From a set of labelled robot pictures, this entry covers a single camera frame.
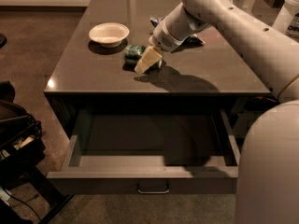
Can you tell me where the black cable on floor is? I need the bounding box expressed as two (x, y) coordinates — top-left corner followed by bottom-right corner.
(0, 187), (43, 222)

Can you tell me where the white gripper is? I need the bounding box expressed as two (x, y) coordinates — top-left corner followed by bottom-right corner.
(135, 3), (209, 74)

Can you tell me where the open grey top drawer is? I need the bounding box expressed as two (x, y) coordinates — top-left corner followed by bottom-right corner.
(48, 110), (240, 194)

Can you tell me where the black cart with items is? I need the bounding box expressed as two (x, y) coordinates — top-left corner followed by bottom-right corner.
(0, 81), (72, 224)

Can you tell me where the white paper bowl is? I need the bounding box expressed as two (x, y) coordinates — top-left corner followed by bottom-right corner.
(89, 22), (129, 48)

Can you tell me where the metal drawer handle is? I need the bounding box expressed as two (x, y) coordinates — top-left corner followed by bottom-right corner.
(137, 181), (169, 194)

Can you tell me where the white plastic tub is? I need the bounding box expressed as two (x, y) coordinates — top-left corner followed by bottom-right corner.
(272, 0), (299, 42)

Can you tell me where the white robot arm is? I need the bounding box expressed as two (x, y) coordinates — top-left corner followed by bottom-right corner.
(135, 0), (299, 224)

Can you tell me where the blue chip bag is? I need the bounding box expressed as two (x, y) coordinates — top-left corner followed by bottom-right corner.
(149, 16), (206, 47)

